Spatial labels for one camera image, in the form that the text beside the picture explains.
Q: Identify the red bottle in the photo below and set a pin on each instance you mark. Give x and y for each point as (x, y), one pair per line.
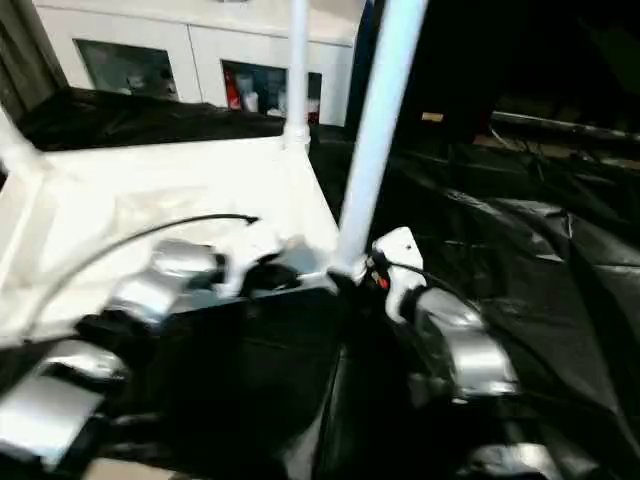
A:
(231, 90)

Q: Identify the black mat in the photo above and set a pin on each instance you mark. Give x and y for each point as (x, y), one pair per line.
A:
(525, 300)

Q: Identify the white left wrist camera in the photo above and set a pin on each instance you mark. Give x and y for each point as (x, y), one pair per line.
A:
(240, 265)

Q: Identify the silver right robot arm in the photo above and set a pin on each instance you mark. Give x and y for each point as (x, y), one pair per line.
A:
(475, 355)

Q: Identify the small tan label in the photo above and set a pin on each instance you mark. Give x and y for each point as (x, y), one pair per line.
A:
(432, 116)

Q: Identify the grey curtain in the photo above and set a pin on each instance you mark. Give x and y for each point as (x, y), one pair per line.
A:
(20, 50)

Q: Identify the white glass-door cabinet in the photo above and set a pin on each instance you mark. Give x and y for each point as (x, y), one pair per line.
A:
(200, 30)

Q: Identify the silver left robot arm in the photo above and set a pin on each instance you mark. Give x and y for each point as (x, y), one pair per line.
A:
(145, 295)

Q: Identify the white plastic table top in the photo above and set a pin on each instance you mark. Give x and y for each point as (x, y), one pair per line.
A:
(150, 175)

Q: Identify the dark metal pole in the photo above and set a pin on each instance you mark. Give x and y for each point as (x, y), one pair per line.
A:
(565, 127)

